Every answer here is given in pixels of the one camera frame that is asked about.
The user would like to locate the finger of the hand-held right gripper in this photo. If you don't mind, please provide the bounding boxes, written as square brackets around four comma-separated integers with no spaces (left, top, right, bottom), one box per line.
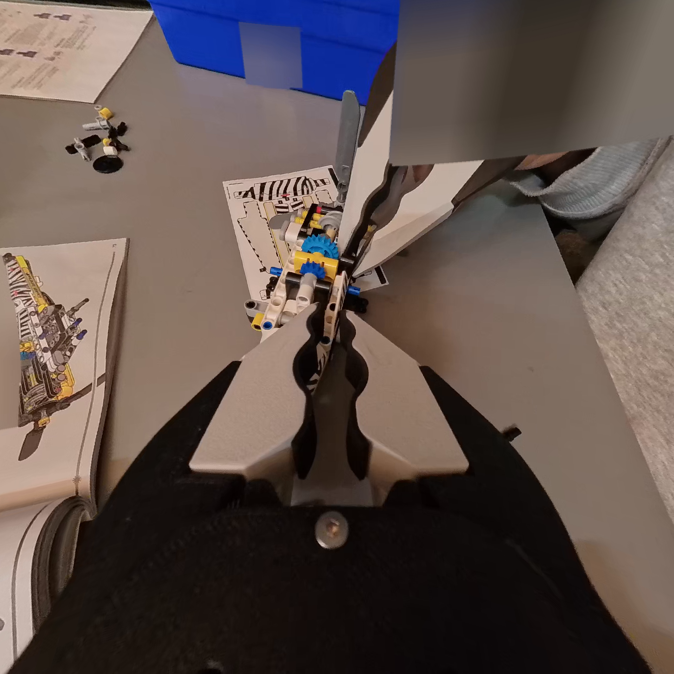
[337,103,395,257]
[353,160,482,278]

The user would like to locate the small cluster of lego parts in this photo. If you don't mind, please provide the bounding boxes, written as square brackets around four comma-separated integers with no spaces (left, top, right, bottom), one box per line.
[65,105,130,174]

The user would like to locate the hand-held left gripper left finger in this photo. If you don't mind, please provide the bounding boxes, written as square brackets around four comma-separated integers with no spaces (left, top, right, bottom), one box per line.
[189,303,319,506]

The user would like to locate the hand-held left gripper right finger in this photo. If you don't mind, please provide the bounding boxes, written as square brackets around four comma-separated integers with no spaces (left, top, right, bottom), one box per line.
[337,311,469,506]

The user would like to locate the open lego instruction booklet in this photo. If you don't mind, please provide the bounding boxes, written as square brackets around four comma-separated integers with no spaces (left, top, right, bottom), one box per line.
[0,238,130,654]

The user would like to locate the zebra striped lego helicopter model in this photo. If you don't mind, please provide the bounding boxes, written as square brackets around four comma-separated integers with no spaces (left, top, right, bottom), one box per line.
[244,90,369,395]

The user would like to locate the zebra striped sticker sheet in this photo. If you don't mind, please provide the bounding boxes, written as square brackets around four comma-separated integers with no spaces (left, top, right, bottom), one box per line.
[223,166,390,311]

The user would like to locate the blue plastic bin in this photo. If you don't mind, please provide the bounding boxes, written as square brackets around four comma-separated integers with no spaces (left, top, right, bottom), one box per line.
[149,0,401,102]

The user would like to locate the printed white paper sheet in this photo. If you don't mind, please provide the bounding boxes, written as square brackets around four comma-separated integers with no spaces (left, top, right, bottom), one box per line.
[0,0,154,104]

